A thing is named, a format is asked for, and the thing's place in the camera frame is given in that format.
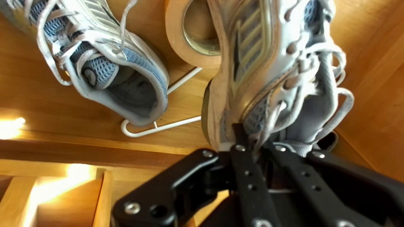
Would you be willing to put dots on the tan packing tape roll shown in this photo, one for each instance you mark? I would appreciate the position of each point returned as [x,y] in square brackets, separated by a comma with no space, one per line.
[177,37]

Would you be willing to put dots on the blue grey running shoe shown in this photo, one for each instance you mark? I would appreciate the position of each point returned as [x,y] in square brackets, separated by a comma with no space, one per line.
[260,50]
[134,70]

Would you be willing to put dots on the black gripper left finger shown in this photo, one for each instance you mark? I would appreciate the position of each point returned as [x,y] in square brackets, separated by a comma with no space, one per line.
[252,189]

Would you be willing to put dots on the wooden roll-top desk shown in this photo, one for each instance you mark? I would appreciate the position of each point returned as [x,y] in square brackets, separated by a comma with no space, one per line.
[379,83]

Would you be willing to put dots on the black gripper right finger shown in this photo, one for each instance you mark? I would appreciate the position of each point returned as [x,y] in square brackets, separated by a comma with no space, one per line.
[336,189]

